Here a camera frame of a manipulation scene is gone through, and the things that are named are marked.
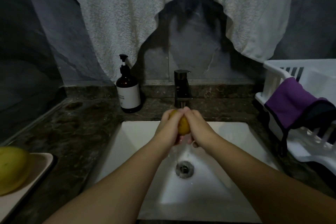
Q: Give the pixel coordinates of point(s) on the person's left forearm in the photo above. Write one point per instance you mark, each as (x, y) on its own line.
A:
(99, 195)

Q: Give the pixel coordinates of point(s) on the beige plastic tray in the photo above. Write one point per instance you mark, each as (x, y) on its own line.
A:
(39, 168)

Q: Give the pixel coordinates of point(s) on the dark soap pump bottle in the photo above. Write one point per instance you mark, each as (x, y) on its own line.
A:
(128, 92)

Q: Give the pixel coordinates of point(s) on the white sink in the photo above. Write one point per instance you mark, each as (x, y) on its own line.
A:
(231, 195)

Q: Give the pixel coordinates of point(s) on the white hanging towel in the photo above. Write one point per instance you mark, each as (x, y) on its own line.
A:
(110, 21)

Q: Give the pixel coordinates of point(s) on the white plastic basket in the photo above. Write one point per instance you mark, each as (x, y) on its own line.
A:
(315, 74)

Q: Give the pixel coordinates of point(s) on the black faucet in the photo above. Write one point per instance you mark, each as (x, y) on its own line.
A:
(182, 85)

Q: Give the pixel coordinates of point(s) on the person's left hand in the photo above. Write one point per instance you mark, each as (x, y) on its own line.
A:
(168, 129)

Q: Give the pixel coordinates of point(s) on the person's right forearm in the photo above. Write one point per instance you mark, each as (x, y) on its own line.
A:
(278, 187)

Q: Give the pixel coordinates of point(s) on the metal sink drain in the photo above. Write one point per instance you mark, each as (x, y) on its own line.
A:
(184, 168)

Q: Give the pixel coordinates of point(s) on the purple cloth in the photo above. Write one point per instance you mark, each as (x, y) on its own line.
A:
(288, 100)

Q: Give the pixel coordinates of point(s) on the person's right hand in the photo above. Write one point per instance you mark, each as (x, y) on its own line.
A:
(202, 132)

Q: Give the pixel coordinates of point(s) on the spotted yellow apple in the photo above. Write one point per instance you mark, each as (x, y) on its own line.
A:
(13, 168)

